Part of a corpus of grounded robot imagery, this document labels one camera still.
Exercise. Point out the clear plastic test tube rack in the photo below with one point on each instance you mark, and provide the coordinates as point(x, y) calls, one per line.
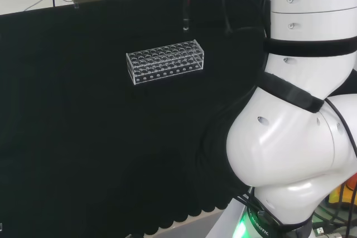
point(164, 62)

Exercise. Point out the clear glass test tube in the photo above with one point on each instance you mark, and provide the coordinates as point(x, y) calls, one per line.
point(186, 12)

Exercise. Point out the black bench cloth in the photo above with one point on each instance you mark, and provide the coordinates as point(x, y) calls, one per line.
point(83, 123)

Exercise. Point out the yellow stop button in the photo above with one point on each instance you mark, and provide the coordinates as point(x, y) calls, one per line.
point(338, 193)

